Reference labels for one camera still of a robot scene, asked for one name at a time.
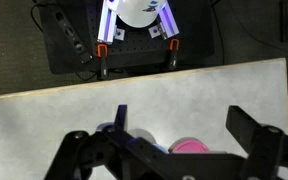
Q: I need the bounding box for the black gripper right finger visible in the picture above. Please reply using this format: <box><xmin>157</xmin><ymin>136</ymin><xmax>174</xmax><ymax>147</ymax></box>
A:
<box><xmin>225</xmin><ymin>105</ymin><xmax>288</xmax><ymax>180</ymax></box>

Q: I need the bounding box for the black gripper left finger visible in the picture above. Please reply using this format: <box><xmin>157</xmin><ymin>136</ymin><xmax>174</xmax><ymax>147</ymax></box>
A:
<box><xmin>43</xmin><ymin>104</ymin><xmax>172</xmax><ymax>180</ymax></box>

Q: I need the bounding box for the pink round lid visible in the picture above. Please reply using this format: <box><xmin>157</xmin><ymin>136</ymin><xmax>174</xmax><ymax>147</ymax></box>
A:
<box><xmin>168</xmin><ymin>137</ymin><xmax>209</xmax><ymax>155</ymax></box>

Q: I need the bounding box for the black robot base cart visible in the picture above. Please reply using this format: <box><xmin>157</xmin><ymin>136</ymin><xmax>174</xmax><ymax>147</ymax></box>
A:
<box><xmin>38</xmin><ymin>0</ymin><xmax>216</xmax><ymax>75</ymax></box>

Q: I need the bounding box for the blue plastic bowl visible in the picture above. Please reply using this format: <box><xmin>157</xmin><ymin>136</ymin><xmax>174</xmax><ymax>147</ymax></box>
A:
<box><xmin>95</xmin><ymin>121</ymin><xmax>170</xmax><ymax>155</ymax></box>

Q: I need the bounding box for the orange black clamp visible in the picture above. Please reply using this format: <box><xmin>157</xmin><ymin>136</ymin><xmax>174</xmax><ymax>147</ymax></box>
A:
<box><xmin>96</xmin><ymin>43</ymin><xmax>109</xmax><ymax>81</ymax></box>
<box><xmin>167</xmin><ymin>38</ymin><xmax>180</xmax><ymax>72</ymax></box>

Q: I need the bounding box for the black power strip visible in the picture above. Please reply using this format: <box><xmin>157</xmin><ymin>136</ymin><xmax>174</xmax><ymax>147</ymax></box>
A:
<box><xmin>48</xmin><ymin>4</ymin><xmax>94</xmax><ymax>65</ymax></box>

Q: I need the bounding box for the small silver corner bracket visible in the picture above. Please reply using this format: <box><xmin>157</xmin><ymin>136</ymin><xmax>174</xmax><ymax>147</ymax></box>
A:
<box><xmin>114</xmin><ymin>28</ymin><xmax>127</xmax><ymax>42</ymax></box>
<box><xmin>148</xmin><ymin>23</ymin><xmax>167</xmax><ymax>40</ymax></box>

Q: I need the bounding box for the aluminium frame rail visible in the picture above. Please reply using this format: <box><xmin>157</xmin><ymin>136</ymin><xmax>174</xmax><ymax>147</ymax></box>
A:
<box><xmin>97</xmin><ymin>0</ymin><xmax>120</xmax><ymax>45</ymax></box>
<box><xmin>157</xmin><ymin>0</ymin><xmax>180</xmax><ymax>38</ymax></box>

